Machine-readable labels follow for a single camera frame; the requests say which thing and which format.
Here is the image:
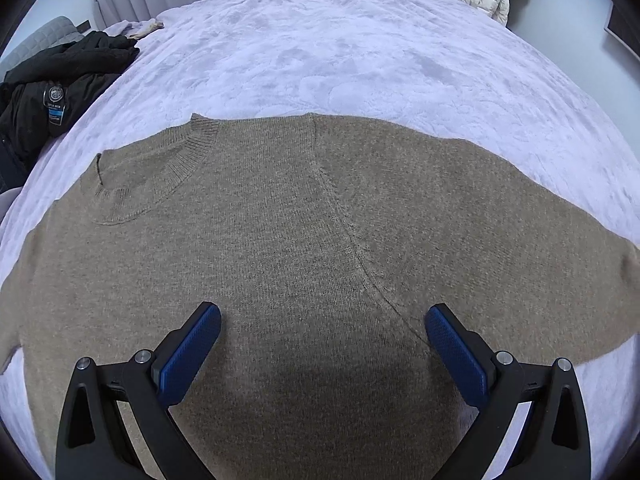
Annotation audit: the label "wall mounted monitor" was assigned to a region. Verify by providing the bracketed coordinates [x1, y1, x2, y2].
[605, 4, 640, 58]

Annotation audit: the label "dark blue jeans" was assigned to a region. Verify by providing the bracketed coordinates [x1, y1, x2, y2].
[0, 136, 28, 193]

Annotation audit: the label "lavender plush bed blanket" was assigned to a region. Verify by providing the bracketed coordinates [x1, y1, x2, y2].
[1, 0, 639, 479]

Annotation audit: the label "black jacket on bed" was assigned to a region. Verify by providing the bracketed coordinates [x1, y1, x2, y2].
[1, 32, 139, 169]

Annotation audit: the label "grey padded headboard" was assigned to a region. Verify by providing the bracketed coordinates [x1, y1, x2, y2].
[0, 16, 84, 79]

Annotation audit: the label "beige knit sweater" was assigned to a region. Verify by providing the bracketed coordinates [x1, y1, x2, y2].
[1, 115, 639, 479]

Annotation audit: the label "small beige cloth item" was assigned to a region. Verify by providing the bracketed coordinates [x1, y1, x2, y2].
[122, 18, 165, 41]

